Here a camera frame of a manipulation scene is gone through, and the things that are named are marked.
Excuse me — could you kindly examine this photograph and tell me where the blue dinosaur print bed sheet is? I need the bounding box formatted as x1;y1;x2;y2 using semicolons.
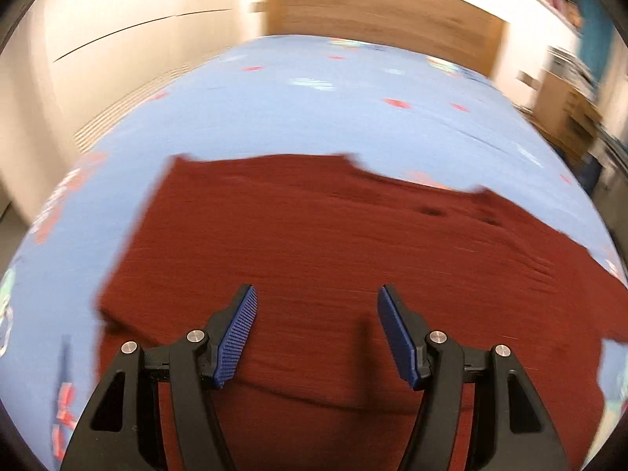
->
0;34;628;471

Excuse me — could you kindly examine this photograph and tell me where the wooden headboard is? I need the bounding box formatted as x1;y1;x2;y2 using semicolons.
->
265;0;506;77

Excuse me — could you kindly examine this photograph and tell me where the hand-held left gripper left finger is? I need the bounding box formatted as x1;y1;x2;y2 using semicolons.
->
61;283;258;471

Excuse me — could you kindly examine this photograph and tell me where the teal curtain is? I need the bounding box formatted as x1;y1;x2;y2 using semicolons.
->
576;0;614;89

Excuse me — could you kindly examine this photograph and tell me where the dark red towel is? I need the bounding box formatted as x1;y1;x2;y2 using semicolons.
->
93;153;628;471

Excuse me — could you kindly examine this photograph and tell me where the white wardrobe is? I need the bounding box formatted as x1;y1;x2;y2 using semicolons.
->
44;0;266;153

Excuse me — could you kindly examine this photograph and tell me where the wooden desk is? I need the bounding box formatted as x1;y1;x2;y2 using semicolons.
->
532;71;604;158

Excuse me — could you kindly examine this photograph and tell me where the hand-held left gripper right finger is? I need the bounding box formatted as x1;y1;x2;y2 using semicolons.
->
377;283;572;471

